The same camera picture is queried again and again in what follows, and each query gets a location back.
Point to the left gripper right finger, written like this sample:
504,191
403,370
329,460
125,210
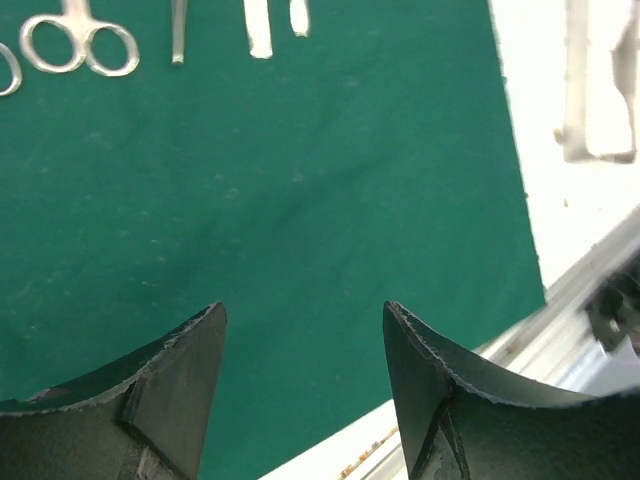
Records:
461,416

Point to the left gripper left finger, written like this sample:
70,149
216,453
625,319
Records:
142,416

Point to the steel hemostat clamp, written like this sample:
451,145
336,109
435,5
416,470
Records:
11,71

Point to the thin steel tweezers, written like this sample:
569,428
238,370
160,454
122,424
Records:
178,30

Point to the curved steel tweezers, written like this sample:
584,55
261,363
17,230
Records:
257,22

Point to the short steel tweezers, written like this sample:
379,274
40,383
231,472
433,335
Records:
299,17

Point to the green surgical cloth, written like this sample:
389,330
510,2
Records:
371,160

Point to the steel surgical scissors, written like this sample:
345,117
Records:
80,27

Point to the metal instrument tray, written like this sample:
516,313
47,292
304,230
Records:
601,82

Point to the aluminium rail frame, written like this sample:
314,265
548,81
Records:
554,346

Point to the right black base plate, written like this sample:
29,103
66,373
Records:
613,311

